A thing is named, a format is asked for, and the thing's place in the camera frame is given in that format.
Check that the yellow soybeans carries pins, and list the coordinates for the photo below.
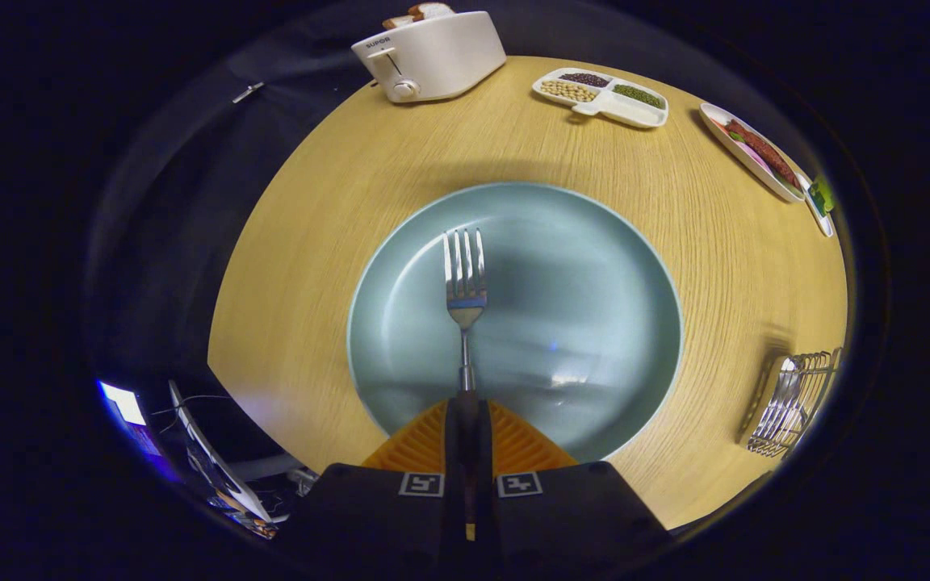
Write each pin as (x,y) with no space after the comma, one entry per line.
(568,90)

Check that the silver metal clip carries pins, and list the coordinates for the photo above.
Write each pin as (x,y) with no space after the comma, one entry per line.
(248,92)

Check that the white-rimmed flat panel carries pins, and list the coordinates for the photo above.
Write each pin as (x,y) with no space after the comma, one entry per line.
(223,484)

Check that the white square coaster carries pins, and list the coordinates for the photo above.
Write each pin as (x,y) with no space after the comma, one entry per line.
(823,226)

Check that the white toaster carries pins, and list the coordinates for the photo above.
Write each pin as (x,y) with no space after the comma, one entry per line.
(449,60)

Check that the green label drink bottle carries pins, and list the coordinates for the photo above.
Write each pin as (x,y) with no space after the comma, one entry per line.
(820,196)

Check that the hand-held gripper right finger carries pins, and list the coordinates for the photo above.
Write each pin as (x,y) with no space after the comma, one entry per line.
(484,452)

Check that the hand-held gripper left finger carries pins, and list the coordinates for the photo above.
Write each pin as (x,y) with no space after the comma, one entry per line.
(452,452)

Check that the dark red beans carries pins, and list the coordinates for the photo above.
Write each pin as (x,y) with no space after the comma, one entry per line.
(584,80)

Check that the white food plate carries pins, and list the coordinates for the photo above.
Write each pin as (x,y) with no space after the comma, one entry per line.
(714,121)

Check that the bright screen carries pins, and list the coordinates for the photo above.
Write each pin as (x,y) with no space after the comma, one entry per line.
(122,402)

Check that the brown cooked meat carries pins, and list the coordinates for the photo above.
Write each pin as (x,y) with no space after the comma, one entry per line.
(764,152)

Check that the pale green round plate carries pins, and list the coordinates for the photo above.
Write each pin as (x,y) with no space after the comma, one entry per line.
(578,282)

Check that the white divided snack dish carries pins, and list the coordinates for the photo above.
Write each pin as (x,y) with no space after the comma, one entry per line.
(626,114)

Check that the green mung beans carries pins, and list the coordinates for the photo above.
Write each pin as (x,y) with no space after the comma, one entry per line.
(638,95)

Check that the toasted bread slice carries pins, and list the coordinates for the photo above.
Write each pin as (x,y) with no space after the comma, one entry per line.
(398,22)
(431,10)

